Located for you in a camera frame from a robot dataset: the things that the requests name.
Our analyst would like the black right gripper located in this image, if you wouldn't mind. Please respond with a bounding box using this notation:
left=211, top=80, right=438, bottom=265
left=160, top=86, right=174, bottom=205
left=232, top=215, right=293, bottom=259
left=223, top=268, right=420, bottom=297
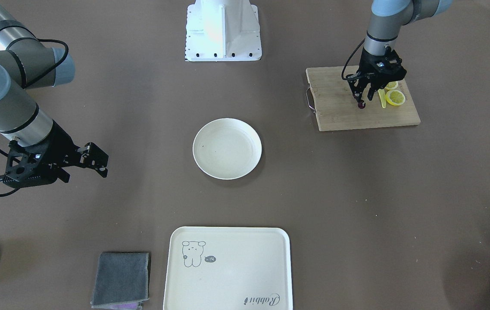
left=43, top=122, right=109, bottom=183

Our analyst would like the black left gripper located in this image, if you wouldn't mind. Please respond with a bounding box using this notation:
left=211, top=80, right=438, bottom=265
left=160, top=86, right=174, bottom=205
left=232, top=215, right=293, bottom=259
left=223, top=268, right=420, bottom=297
left=346, top=46, right=407, bottom=105

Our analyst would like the cream round plate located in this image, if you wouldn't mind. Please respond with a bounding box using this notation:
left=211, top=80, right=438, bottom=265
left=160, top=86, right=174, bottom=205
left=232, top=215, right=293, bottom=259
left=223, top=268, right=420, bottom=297
left=192, top=118, right=262, bottom=180

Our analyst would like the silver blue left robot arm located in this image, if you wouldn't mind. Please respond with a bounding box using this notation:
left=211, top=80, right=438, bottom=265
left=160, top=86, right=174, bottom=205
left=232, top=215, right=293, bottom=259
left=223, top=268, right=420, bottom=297
left=341, top=0, right=452, bottom=109

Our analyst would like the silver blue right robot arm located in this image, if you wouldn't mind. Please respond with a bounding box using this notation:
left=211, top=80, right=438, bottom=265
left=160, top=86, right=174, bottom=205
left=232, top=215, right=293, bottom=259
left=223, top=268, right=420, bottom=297
left=0, top=5, right=108, bottom=189

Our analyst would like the cream rectangular tray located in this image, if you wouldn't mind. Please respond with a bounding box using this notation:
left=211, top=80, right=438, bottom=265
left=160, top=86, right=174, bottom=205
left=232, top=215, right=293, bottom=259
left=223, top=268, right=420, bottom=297
left=163, top=227, right=293, bottom=310

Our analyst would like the yellow plastic knife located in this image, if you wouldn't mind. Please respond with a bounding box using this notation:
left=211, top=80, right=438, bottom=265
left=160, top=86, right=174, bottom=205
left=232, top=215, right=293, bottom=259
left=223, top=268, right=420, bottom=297
left=378, top=90, right=387, bottom=109

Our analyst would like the lemon slice upper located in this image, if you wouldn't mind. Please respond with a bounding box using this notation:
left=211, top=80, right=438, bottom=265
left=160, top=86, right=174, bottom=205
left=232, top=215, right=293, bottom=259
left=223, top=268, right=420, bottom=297
left=384, top=81, right=398, bottom=90

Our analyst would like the lemon slice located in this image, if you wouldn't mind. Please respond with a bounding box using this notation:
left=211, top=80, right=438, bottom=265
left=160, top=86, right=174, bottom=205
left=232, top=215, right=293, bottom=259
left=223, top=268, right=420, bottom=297
left=385, top=90, right=406, bottom=106
left=384, top=81, right=398, bottom=90

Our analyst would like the lemon slice lower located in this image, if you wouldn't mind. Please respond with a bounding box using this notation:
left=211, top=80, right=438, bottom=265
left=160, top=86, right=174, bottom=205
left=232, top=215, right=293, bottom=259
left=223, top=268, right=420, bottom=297
left=385, top=90, right=406, bottom=106

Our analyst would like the wooden cutting board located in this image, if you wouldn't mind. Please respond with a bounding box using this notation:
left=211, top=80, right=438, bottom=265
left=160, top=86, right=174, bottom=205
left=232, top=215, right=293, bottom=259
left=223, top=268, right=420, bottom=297
left=306, top=63, right=421, bottom=132

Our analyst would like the grey folded cloth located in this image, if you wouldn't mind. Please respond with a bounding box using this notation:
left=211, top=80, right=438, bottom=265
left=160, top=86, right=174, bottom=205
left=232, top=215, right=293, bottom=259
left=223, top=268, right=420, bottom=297
left=91, top=252, right=150, bottom=310

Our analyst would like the black gripper camera mount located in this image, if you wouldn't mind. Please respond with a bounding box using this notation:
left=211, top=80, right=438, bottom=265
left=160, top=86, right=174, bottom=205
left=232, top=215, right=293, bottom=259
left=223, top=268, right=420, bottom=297
left=0, top=139, right=59, bottom=197

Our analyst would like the white pedestal column base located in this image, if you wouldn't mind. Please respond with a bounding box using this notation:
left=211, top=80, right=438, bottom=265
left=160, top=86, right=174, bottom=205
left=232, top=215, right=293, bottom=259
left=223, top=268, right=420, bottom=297
left=184, top=0, right=262, bottom=62

